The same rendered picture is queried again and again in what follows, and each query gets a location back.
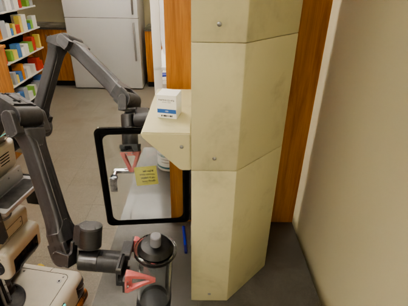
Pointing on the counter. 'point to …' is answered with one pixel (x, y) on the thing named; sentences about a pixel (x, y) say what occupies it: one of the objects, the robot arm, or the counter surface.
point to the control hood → (171, 132)
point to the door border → (108, 183)
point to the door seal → (106, 184)
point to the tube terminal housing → (235, 157)
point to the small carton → (169, 103)
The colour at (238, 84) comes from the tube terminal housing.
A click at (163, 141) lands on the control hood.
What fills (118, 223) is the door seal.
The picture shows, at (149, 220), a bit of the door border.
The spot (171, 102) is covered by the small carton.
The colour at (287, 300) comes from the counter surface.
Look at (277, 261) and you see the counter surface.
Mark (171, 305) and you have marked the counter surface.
